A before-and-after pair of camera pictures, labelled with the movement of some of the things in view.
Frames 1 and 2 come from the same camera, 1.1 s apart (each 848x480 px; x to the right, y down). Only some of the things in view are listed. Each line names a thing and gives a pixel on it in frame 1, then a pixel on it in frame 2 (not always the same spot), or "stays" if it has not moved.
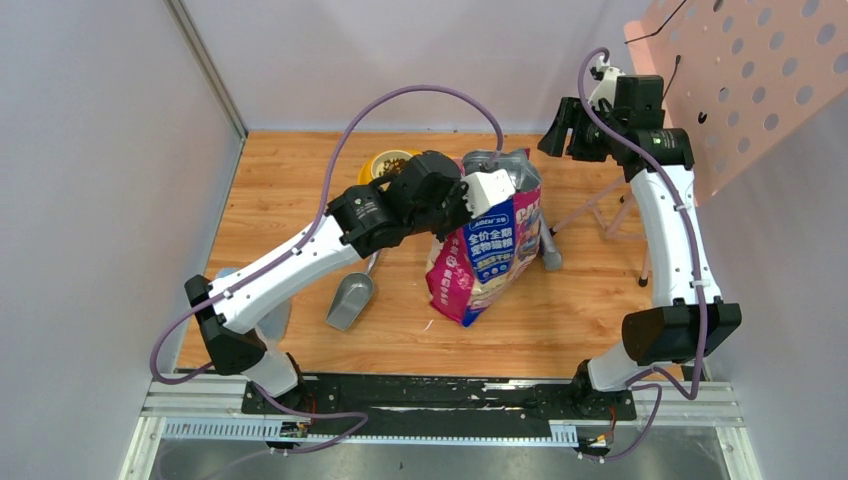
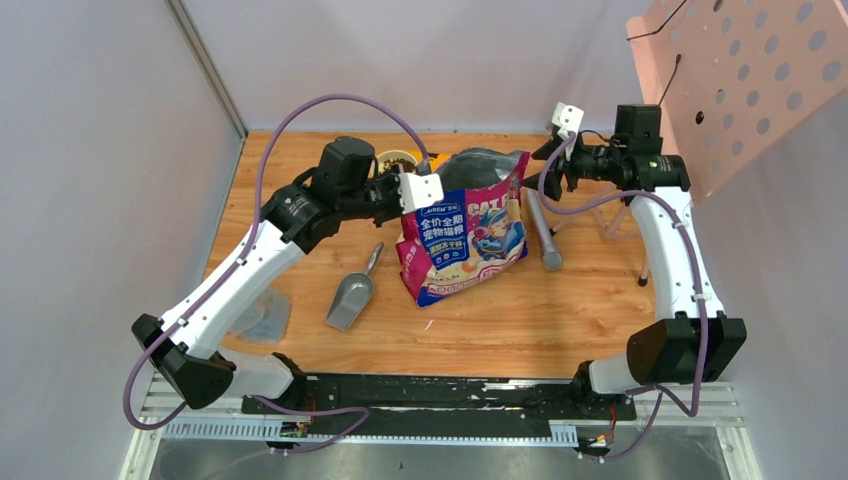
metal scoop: (352, 297) stays
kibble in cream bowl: (393, 166) stays
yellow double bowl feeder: (365, 173) -> (407, 161)
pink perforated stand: (736, 72) stays
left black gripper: (457, 201) -> (385, 201)
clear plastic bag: (272, 326) stays
